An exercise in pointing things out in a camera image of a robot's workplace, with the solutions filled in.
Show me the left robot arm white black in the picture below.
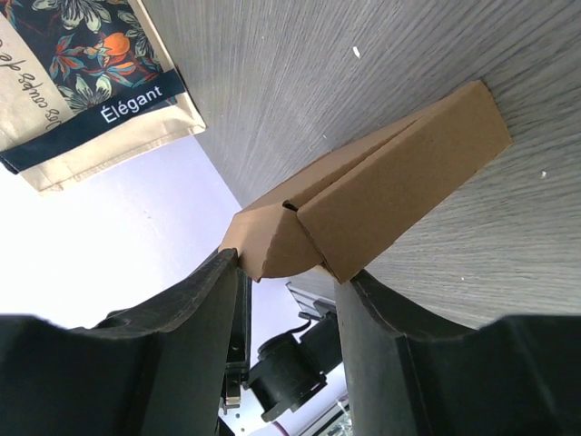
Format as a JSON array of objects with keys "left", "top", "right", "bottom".
[{"left": 216, "top": 271, "right": 342, "bottom": 435}]

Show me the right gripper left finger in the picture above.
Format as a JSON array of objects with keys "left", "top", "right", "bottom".
[{"left": 1, "top": 249, "right": 238, "bottom": 435}]

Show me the brown cardboard box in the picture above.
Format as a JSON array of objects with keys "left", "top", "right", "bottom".
[{"left": 222, "top": 81, "right": 512, "bottom": 282}]

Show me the beige canvas tote bag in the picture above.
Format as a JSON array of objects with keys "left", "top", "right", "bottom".
[{"left": 1, "top": 1, "right": 206, "bottom": 193}]

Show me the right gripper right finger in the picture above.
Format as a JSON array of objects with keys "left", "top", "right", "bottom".
[{"left": 335, "top": 272, "right": 580, "bottom": 435}]

